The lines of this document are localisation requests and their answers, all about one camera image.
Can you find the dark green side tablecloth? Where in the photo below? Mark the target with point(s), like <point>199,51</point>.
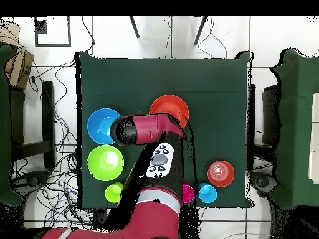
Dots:
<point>5,124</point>
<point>296,112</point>

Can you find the large orange bowl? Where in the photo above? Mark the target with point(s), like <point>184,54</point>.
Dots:
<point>172,104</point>

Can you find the small orange bowl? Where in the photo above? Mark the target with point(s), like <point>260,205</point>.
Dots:
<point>220,173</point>

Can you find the blue bowl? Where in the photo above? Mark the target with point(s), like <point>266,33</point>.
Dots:
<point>98,126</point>

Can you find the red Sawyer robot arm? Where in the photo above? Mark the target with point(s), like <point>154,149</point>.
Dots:
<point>149,127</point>

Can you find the black bench frame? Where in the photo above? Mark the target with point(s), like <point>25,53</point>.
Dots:
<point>48,119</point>
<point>270,114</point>

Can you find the black power strip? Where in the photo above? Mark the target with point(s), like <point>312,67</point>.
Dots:
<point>99,216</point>

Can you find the black tripod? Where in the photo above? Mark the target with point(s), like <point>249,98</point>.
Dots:
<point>134,27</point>

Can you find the pink cup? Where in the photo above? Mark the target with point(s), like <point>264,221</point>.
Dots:
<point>188,193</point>

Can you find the lime green bowl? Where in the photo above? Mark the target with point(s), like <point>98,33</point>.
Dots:
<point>105,163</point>

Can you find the black square floor frame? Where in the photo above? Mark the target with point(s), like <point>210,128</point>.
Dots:
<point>40,27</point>

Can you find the blue cup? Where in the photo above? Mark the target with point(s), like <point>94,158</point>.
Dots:
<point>207,193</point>

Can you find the grey stand base with knob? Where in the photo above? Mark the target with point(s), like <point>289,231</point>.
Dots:
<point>30,181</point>

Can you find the lime green cup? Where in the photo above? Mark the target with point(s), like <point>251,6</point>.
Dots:
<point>113,193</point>

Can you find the grey chair base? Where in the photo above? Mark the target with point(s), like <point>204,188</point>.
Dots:
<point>263,181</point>

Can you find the cardboard box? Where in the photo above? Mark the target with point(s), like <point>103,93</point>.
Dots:
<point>18,67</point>

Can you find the white block stack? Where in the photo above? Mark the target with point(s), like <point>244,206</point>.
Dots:
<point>314,139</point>

